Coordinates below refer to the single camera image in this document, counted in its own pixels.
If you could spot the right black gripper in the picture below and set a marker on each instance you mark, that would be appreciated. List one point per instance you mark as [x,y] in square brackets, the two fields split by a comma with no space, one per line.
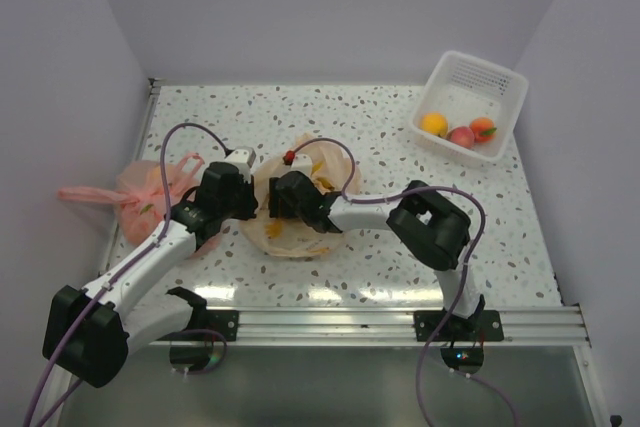
[275,203]

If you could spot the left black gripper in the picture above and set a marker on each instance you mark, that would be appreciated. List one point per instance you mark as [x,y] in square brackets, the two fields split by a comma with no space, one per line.
[251,203]

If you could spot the orange plastic bag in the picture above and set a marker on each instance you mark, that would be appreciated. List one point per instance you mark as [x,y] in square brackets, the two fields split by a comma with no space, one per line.
[332,172]

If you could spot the small brown fruit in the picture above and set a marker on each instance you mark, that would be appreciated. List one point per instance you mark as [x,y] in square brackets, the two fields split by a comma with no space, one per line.
[435,124]

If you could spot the pink peach fruit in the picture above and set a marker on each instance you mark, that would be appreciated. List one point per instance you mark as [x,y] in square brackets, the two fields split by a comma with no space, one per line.
[462,136]

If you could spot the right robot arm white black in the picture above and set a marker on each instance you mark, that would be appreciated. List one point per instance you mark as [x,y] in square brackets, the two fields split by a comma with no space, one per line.
[440,226]

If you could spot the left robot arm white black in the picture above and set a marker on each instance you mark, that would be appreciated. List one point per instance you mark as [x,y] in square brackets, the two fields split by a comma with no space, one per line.
[87,331]

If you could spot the pink plastic bag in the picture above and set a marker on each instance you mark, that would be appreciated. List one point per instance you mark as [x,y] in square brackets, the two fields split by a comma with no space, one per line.
[138,198]

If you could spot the white plastic basket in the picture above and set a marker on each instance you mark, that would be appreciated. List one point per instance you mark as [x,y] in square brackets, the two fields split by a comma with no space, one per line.
[463,88]

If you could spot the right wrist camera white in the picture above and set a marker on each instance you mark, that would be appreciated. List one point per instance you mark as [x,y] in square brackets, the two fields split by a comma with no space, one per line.
[297,162]

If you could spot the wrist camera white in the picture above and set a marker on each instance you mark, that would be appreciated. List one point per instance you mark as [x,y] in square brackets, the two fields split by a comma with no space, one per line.
[243,158]
[297,162]

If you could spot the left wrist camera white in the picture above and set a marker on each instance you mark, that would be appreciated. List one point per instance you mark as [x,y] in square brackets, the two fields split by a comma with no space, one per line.
[243,158]

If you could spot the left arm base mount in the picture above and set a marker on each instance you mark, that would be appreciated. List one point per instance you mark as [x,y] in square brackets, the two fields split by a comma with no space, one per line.
[202,345]

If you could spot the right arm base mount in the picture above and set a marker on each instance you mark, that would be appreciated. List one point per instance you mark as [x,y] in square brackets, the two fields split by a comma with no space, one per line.
[463,339]

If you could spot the aluminium rail front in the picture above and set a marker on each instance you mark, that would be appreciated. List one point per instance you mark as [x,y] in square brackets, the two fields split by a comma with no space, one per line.
[393,326]

